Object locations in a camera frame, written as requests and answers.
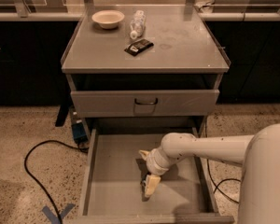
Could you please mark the redbull can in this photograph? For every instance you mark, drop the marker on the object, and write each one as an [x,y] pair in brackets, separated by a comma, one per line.
[143,183]

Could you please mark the closed grey top drawer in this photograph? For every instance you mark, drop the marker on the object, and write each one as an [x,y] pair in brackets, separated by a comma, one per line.
[99,104]

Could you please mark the black snack packet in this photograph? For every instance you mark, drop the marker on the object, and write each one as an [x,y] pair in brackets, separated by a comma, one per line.
[138,46]

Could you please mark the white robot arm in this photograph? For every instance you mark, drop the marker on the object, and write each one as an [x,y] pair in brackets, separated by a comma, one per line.
[258,155]

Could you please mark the blue power box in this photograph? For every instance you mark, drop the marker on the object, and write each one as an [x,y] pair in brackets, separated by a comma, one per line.
[78,131]

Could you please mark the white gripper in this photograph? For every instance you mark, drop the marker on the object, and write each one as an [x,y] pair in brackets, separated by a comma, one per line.
[152,163]

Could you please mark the grey drawer cabinet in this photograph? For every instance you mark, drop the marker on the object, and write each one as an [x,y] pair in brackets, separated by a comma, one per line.
[185,56]

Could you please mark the clear plastic water bottle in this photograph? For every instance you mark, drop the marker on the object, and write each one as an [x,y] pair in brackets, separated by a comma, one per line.
[138,24]

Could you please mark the open grey middle drawer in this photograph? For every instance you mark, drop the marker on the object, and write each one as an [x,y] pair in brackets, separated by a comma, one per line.
[112,191]

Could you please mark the white paper bowl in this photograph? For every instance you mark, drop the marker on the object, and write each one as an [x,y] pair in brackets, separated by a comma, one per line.
[108,19]

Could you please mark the black drawer handle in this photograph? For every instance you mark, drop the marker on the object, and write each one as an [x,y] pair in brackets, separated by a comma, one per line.
[146,102]

